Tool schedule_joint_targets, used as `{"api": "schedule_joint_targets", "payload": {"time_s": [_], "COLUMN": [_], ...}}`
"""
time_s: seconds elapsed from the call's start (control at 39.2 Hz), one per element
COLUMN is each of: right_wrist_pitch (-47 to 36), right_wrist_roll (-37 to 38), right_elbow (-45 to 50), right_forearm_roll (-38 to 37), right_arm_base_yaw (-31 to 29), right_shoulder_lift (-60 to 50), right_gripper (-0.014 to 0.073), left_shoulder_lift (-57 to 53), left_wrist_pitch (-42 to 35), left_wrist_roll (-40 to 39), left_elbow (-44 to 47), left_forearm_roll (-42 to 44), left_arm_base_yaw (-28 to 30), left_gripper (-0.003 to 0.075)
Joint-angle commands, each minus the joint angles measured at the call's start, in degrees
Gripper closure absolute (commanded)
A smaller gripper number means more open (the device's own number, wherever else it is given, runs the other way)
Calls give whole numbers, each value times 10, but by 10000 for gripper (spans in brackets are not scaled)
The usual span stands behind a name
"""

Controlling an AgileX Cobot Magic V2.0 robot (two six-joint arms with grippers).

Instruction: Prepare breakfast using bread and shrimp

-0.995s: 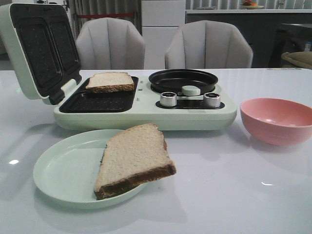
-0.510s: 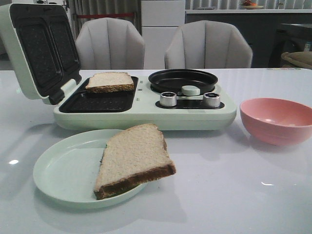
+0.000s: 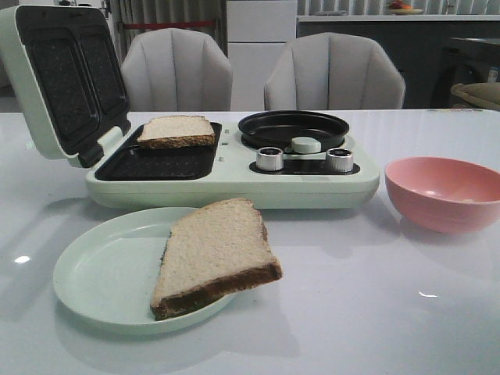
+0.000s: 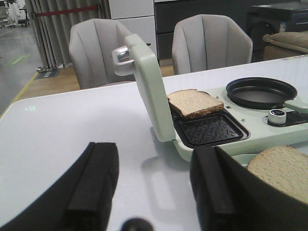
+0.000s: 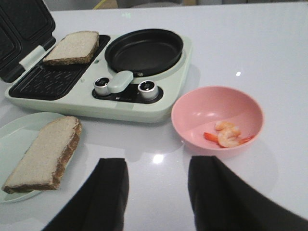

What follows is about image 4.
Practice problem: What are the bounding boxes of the mint green sandwich maker lid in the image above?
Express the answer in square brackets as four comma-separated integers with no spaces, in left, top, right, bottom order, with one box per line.
[112,34,176,142]

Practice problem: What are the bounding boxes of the red barrier belt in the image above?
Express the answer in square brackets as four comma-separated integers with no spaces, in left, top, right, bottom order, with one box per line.
[34,4,101,17]

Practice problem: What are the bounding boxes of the dark grey counter cabinet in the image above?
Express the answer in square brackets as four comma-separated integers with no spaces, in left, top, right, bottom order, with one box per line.
[154,0,260,60]

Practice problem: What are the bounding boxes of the grey upholstered chair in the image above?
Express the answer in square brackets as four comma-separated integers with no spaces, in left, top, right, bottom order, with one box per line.
[69,18,135,89]
[172,14,253,75]

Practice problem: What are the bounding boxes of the mint green breakfast maker base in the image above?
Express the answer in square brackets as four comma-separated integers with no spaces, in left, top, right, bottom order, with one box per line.
[168,87,308,161]

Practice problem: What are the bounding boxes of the black round frying pan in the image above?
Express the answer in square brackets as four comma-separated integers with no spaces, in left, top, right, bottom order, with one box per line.
[226,77,308,113]

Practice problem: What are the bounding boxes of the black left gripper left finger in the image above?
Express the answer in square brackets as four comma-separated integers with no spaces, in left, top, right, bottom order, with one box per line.
[1,142,119,231]

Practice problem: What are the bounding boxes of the left silver control knob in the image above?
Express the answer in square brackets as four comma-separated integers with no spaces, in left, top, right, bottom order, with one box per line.
[268,109,287,125]

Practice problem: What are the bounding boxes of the dark washing machine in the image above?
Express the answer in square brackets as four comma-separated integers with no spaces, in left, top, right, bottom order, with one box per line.
[246,1,308,54]

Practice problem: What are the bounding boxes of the white bread slice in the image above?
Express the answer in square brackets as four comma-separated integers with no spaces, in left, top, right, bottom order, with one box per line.
[167,89,224,119]
[247,145,308,204]

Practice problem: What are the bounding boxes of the left grey upholstered chair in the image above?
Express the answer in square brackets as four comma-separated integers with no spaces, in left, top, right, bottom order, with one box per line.
[69,18,135,89]

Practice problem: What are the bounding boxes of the beige sofa cushion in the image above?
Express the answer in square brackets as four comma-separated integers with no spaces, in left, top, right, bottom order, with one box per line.
[263,31,308,61]

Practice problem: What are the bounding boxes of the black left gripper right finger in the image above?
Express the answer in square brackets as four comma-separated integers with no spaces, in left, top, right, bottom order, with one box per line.
[190,146,308,231]

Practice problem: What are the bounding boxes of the right grey upholstered chair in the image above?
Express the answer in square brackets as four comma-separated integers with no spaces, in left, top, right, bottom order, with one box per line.
[172,14,253,75]

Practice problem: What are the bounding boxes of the mint green plate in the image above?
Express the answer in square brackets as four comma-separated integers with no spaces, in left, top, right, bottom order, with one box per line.
[232,154,257,168]

